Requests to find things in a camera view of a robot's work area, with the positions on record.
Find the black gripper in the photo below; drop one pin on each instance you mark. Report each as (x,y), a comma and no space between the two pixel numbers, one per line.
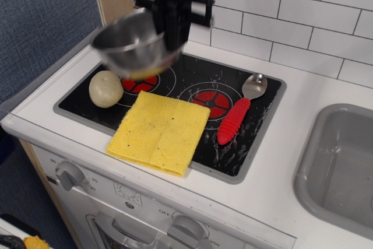
(174,17)

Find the stainless steel pot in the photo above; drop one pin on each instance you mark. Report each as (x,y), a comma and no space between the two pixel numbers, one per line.
(131,47)

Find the yellow folded cloth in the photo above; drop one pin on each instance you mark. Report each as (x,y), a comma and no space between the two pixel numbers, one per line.
(160,133)

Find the black toy stovetop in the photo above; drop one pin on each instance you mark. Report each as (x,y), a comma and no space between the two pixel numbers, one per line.
(203,92)

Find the cream toy potato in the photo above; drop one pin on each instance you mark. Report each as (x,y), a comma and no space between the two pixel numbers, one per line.
(105,89)

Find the grey left oven knob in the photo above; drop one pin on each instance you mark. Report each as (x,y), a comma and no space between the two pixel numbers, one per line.
(68,175)

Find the grey oven knob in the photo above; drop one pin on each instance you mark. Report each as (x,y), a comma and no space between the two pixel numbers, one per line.
(68,175)
(186,231)

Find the grey right oven knob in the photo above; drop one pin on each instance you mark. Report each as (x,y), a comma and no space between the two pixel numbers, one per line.
(186,231)

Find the grey sink basin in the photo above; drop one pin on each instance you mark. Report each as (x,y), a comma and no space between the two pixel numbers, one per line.
(334,179)

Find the yellow rag bottom corner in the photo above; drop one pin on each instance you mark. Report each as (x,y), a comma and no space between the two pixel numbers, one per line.
(34,242)

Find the red handled metal spoon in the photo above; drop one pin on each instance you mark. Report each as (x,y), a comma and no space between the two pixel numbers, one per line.
(255,86)

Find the grey oven door handle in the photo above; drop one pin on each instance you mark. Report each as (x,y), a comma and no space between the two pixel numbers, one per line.
(126,233)

